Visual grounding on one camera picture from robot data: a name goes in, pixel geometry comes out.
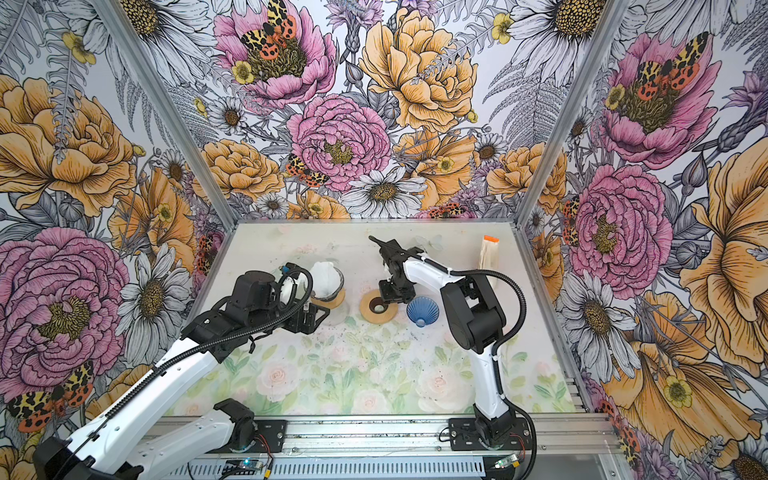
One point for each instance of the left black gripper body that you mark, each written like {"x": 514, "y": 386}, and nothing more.
{"x": 296, "y": 326}

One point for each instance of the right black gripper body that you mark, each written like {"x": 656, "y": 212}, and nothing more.
{"x": 395, "y": 290}

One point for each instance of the blue glass dripper cone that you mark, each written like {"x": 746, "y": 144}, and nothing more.
{"x": 422, "y": 311}

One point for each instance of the white paper coffee filter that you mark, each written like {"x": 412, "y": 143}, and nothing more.
{"x": 325, "y": 279}

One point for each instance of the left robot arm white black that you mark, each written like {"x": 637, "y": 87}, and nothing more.
{"x": 110, "y": 447}

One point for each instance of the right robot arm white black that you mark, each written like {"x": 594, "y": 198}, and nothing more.
{"x": 475, "y": 319}

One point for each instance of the coffee filter pack orange top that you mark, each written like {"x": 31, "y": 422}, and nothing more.
{"x": 489, "y": 253}

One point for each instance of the green circuit board left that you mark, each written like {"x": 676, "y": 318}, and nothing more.
{"x": 246, "y": 466}

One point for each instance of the green circuit board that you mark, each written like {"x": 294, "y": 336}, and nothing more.
{"x": 510, "y": 461}
{"x": 246, "y": 466}

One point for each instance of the green circuit board right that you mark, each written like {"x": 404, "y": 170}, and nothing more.
{"x": 510, "y": 461}

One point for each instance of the clear glass carafe brown handle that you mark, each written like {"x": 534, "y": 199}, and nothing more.
{"x": 338, "y": 315}

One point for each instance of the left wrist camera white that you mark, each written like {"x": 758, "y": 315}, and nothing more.
{"x": 289, "y": 284}

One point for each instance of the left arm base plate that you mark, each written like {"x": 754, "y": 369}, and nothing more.
{"x": 263, "y": 436}

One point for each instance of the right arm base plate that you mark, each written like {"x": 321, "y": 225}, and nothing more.
{"x": 464, "y": 436}

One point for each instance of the aluminium front rail frame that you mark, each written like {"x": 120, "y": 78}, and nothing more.
{"x": 565, "y": 446}

